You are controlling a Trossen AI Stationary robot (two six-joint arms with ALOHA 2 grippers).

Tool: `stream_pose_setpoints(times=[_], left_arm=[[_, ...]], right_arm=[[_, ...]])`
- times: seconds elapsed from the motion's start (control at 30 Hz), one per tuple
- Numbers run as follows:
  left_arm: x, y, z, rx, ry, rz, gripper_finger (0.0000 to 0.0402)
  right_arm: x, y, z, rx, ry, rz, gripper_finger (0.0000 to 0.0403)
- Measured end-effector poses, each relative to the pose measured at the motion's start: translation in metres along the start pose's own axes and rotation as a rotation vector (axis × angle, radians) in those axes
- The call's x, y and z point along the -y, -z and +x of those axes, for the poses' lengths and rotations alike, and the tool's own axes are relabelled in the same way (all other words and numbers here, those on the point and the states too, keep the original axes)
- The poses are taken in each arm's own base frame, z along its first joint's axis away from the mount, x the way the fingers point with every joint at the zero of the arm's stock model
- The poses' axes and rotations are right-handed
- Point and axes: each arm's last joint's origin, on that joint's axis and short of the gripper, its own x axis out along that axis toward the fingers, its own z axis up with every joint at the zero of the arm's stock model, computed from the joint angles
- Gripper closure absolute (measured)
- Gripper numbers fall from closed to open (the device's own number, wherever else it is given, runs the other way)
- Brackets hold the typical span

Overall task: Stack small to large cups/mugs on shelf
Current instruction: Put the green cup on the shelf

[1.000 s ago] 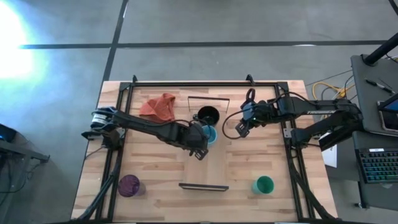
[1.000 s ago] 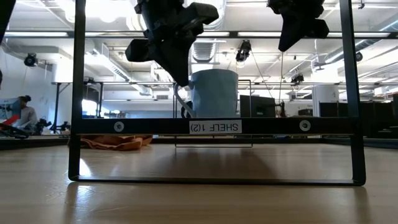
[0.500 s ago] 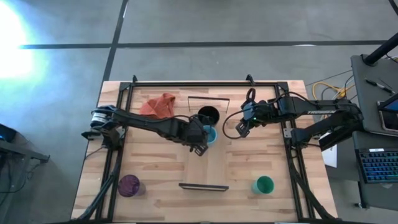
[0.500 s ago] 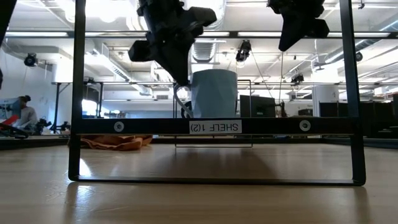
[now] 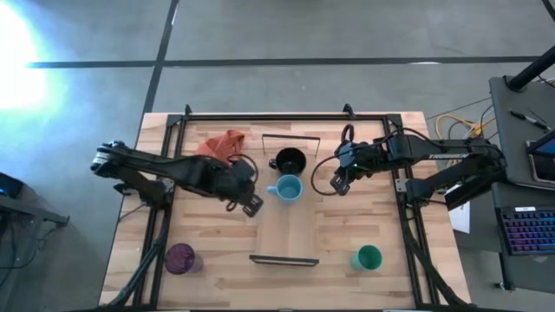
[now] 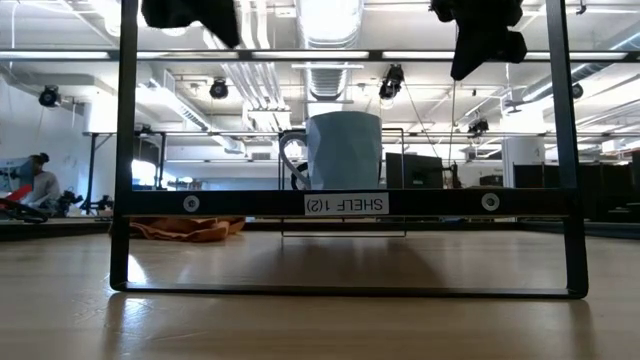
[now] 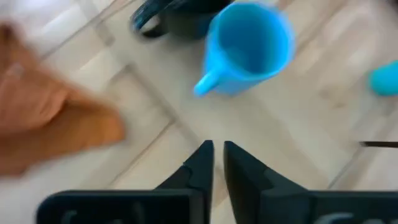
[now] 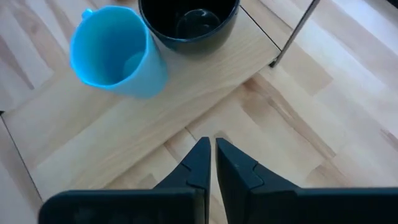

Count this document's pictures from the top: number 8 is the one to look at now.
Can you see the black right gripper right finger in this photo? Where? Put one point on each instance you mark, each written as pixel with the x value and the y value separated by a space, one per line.
pixel 267 202

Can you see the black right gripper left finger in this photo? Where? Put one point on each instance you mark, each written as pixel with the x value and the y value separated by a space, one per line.
pixel 174 202

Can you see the light blue mug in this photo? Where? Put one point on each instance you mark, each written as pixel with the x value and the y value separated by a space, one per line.
pixel 124 62

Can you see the black ceramic mug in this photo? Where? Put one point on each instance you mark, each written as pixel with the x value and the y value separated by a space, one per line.
pixel 189 37

